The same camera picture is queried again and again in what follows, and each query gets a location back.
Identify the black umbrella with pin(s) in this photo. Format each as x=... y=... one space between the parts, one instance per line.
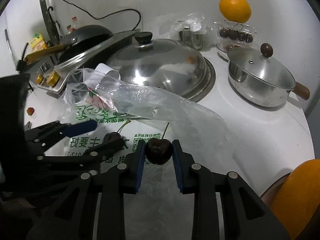
x=53 y=27

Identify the small red strawberry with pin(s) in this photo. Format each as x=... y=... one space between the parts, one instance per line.
x=30 y=110

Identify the clear printed plastic bag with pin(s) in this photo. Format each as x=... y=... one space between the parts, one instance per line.
x=180 y=107

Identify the white paper wrapper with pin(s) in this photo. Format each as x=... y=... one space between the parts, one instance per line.
x=103 y=68

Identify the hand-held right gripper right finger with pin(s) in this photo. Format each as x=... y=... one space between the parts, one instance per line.
x=178 y=167

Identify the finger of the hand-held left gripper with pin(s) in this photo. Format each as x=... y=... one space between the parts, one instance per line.
x=105 y=148
x=80 y=127

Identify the large steel domed lid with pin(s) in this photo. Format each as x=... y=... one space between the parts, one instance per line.
x=162 y=62

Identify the orange with stem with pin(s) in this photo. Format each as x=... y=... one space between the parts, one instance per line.
x=235 y=8

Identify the dark vertical pipe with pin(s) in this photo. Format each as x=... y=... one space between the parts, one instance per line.
x=43 y=10

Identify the yellow detergent bottle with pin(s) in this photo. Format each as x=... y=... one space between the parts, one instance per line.
x=37 y=42

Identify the red cap bottle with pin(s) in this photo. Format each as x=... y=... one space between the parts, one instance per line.
x=74 y=23

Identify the steel induction cooker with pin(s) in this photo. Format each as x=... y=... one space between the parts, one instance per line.
x=75 y=63

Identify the clear box of cherries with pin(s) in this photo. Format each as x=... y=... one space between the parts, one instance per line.
x=236 y=33

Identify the white round plate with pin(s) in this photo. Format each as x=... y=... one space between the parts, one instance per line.
x=271 y=192

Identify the crumpled clear plastic bag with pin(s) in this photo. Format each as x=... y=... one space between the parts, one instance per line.
x=182 y=21

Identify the small steel pot lid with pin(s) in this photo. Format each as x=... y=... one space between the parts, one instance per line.
x=260 y=65

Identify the small white plate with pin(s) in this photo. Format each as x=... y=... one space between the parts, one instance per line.
x=221 y=51

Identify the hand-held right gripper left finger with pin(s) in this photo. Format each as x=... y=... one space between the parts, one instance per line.
x=140 y=167

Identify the dark red cherry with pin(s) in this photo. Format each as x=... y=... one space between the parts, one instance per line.
x=112 y=137
x=158 y=151

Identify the small steel pot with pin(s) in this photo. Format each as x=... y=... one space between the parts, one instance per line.
x=262 y=92

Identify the large orange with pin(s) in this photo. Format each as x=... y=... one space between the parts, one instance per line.
x=300 y=197

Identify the steel seasoning jar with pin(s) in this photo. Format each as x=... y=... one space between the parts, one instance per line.
x=185 y=35
x=197 y=40

